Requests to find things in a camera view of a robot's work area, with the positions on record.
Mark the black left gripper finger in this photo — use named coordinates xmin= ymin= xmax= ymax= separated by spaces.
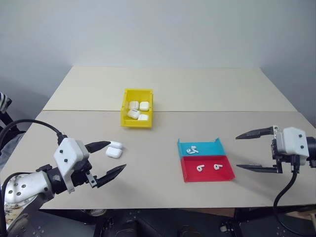
xmin=95 ymin=164 xmax=127 ymax=189
xmin=85 ymin=141 xmax=112 ymax=154

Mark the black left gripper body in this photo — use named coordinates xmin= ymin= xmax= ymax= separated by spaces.
xmin=70 ymin=158 xmax=99 ymax=190

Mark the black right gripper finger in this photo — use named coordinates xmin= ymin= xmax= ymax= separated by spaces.
xmin=236 ymin=164 xmax=278 ymax=173
xmin=235 ymin=126 xmax=279 ymax=141

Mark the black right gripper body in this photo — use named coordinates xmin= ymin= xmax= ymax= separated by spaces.
xmin=271 ymin=138 xmax=301 ymax=174

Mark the yellow plastic bin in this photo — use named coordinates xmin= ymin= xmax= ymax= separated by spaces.
xmin=120 ymin=88 xmax=155 ymax=129

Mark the blue plastic tray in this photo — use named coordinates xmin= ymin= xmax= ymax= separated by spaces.
xmin=176 ymin=137 xmax=227 ymax=157

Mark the red plastic tray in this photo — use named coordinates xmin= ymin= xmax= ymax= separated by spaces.
xmin=180 ymin=155 xmax=236 ymax=184

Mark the grey fabric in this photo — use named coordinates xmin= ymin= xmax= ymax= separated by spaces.
xmin=0 ymin=132 xmax=27 ymax=171

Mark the black white striped object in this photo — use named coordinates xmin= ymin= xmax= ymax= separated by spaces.
xmin=0 ymin=91 xmax=13 ymax=113

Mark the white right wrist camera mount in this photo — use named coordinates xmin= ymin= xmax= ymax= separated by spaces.
xmin=275 ymin=126 xmax=311 ymax=165

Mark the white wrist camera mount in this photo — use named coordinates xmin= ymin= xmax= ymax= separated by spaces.
xmin=275 ymin=126 xmax=311 ymax=165
xmin=53 ymin=137 xmax=90 ymax=194

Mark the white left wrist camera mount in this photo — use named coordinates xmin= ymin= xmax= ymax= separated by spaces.
xmin=53 ymin=137 xmax=90 ymax=194

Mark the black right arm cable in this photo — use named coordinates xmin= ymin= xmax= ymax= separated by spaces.
xmin=272 ymin=169 xmax=316 ymax=236

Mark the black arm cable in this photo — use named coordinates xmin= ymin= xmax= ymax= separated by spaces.
xmin=0 ymin=119 xmax=68 ymax=149
xmin=272 ymin=169 xmax=316 ymax=236

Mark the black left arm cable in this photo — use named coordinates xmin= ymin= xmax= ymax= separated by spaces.
xmin=0 ymin=119 xmax=68 ymax=149

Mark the black chair frame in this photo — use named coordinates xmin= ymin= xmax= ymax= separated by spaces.
xmin=0 ymin=110 xmax=26 ymax=136

